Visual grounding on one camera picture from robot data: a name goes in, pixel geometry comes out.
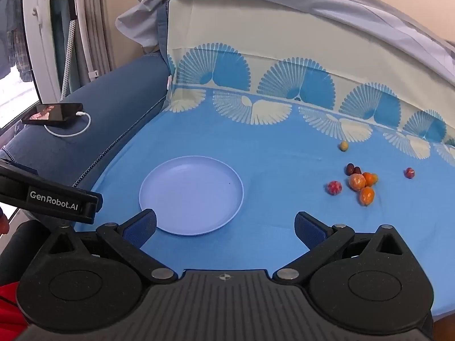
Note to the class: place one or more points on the grey curtain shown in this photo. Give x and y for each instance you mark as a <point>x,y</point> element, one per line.
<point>95,37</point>

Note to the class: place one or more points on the large orange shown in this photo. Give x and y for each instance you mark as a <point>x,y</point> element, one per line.
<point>357,182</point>

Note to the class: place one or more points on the grey blue blanket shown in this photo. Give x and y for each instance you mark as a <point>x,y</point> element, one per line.
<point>374,17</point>

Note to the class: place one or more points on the white window frame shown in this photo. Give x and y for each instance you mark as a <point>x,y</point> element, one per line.
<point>41,49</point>

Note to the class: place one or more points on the person's left hand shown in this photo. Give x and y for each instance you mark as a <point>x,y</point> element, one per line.
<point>4,223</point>

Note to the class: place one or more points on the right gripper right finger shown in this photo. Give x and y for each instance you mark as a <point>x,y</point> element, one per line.
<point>325,244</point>

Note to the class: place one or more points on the small red candy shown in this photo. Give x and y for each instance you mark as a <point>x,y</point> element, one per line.
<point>410,173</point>

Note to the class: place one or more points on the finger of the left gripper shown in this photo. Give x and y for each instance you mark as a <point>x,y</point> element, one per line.
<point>25,189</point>

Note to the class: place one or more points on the pink red candy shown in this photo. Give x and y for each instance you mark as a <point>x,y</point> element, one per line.
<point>334,187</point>

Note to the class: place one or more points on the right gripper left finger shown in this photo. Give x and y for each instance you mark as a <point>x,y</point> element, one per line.
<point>125,241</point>

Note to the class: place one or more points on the small orange tangerine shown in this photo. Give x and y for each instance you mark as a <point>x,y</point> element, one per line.
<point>366,196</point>

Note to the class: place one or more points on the black smartphone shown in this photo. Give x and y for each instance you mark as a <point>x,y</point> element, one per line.
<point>54,114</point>

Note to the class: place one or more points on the blue patterned bed sheet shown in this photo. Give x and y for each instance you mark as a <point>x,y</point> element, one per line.
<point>272,93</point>

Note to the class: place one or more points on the light blue round plate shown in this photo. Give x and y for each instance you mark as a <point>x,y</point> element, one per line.
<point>192,195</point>

